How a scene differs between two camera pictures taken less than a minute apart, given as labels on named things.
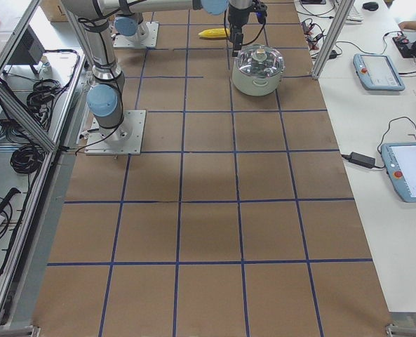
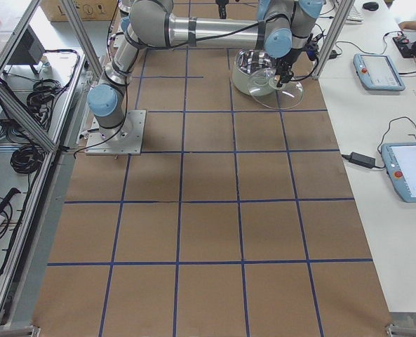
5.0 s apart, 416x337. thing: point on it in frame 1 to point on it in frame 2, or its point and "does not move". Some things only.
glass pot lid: (260, 60) to (263, 88)
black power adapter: (362, 160) does not move
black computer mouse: (370, 5) does not move
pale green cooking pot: (257, 69) does not move
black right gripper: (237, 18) to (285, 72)
